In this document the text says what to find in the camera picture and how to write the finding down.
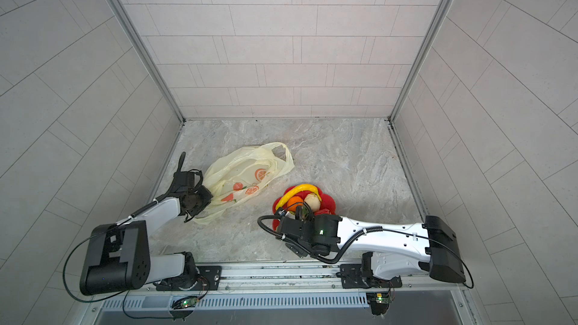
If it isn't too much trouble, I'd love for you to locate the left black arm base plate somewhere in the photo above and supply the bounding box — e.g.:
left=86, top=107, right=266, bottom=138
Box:
left=153, top=266, right=222, bottom=292

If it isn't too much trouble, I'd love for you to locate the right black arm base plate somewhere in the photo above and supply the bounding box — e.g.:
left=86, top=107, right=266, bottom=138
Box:
left=337, top=263, right=403, bottom=289

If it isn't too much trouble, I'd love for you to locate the left small circuit board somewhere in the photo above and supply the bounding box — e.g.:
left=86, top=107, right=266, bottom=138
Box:
left=171, top=296, right=199, bottom=311

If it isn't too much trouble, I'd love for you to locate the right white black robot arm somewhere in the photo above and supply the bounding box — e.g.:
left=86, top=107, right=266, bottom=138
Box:
left=257, top=211, right=474, bottom=284

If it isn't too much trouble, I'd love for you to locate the yellow toy banana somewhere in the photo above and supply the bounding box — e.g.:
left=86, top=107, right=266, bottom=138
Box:
left=273, top=184, right=322, bottom=212

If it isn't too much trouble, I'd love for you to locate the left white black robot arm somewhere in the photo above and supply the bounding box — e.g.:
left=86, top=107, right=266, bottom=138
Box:
left=79, top=153, right=212, bottom=296

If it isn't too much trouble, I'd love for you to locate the right small circuit board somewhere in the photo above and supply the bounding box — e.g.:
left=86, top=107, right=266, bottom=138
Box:
left=366, top=293, right=391, bottom=316

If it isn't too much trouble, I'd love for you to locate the left aluminium corner post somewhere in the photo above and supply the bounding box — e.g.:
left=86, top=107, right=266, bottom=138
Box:
left=106, top=0, right=186, bottom=125

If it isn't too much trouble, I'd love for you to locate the pale beige toy fruit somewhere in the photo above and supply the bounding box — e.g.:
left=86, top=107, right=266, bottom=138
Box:
left=304, top=193, right=322, bottom=212

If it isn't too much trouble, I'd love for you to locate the aluminium corner post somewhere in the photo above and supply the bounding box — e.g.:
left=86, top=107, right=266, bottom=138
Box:
left=106, top=0, right=186, bottom=125
left=389, top=0, right=453, bottom=124

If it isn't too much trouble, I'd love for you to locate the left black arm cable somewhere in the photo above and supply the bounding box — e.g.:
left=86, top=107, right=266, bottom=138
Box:
left=62, top=229, right=182, bottom=320

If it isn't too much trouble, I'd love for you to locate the red flower-shaped plate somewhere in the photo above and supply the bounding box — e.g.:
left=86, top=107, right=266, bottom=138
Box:
left=272, top=186, right=337, bottom=215

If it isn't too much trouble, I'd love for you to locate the small circuit board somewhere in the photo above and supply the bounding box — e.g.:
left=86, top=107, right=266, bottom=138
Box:
left=171, top=296, right=199, bottom=311
left=366, top=293, right=391, bottom=316

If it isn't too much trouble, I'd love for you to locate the orange toy fruit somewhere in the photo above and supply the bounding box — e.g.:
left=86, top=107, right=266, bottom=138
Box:
left=285, top=197, right=303, bottom=213

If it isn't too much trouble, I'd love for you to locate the aluminium mounting rail frame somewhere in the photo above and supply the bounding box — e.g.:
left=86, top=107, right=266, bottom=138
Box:
left=93, top=261, right=461, bottom=319

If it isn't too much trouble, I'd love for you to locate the translucent yellowish plastic bag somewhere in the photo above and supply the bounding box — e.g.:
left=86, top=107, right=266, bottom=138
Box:
left=193, top=142, right=294, bottom=225

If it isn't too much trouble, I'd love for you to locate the right aluminium corner post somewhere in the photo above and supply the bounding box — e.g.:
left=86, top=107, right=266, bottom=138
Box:
left=389, top=0, right=453, bottom=124

